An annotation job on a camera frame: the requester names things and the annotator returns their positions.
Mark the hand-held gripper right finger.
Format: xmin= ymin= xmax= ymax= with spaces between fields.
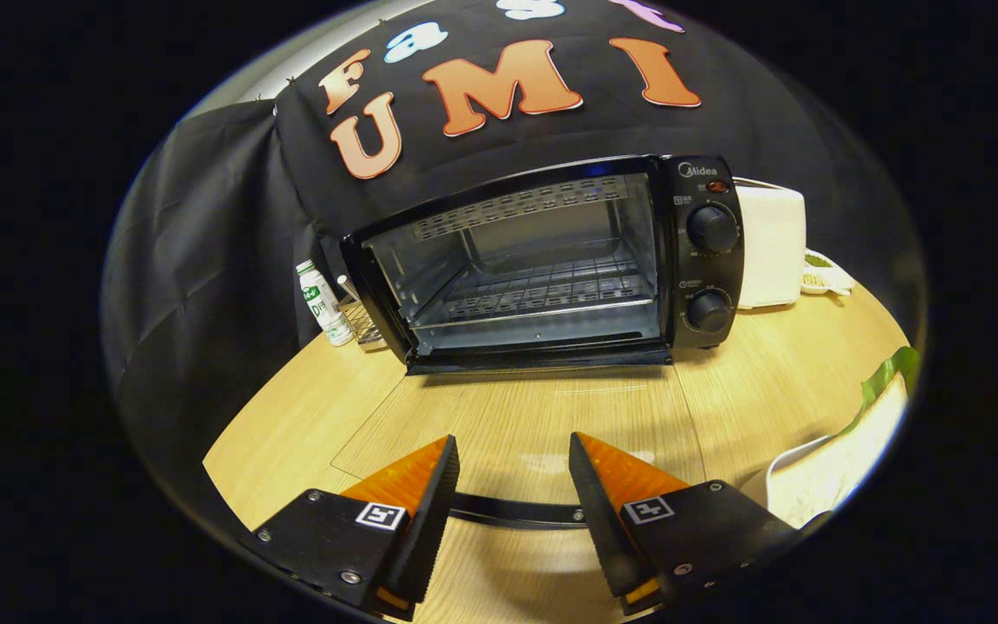
xmin=568 ymin=431 xmax=831 ymax=617

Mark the metal wire rack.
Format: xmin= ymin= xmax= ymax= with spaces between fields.
xmin=337 ymin=275 xmax=389 ymax=349

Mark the white plate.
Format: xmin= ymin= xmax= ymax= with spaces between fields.
xmin=762 ymin=374 xmax=912 ymax=531

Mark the small white dish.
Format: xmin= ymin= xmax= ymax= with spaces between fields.
xmin=800 ymin=249 xmax=857 ymax=298

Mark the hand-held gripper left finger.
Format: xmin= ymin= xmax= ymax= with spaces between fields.
xmin=242 ymin=434 xmax=461 ymax=621

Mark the white bread toaster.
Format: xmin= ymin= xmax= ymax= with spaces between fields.
xmin=733 ymin=177 xmax=808 ymax=311

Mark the white green drink bottle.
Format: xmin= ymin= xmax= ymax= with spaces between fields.
xmin=295 ymin=259 xmax=355 ymax=348

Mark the black toaster oven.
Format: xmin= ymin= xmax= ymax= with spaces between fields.
xmin=331 ymin=153 xmax=748 ymax=531

